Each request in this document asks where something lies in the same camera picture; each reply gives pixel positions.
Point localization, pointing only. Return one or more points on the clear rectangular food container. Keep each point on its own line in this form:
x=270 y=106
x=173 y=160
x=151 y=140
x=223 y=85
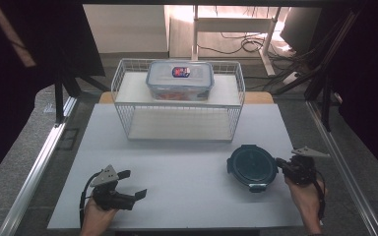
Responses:
x=179 y=78

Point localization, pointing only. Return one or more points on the black curtain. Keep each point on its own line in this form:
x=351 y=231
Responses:
x=13 y=82
x=370 y=82

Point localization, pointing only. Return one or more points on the wooden table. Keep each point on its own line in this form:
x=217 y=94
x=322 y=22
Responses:
x=259 y=97

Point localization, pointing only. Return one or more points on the white cabinet panel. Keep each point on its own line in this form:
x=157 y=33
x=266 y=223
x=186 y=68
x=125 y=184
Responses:
x=126 y=28

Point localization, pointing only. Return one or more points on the aluminium rail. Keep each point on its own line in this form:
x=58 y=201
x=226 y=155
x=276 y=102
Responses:
x=36 y=170
x=341 y=167

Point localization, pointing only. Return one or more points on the person's right hand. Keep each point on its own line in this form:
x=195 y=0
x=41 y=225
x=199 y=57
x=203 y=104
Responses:
x=306 y=198

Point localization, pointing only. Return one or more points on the dark monitor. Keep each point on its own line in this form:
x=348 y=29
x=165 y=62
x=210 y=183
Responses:
x=300 y=29

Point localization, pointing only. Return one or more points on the person's left hand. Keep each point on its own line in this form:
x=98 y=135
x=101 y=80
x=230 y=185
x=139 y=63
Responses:
x=96 y=219

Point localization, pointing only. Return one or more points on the black metal stand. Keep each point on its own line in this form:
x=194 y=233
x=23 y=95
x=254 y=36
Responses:
x=325 y=98
x=59 y=98

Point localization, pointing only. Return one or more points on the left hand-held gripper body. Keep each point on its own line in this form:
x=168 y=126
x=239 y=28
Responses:
x=111 y=195

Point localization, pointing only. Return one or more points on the round dark teal food container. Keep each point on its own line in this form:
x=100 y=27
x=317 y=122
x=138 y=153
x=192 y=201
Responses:
x=252 y=166

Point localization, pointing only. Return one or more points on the white power strip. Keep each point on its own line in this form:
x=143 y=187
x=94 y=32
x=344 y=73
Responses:
x=291 y=78

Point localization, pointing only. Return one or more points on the white desk frame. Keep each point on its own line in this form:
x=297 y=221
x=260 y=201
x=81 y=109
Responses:
x=229 y=24

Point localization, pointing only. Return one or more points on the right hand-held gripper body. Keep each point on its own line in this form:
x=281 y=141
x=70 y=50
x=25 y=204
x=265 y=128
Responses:
x=303 y=170

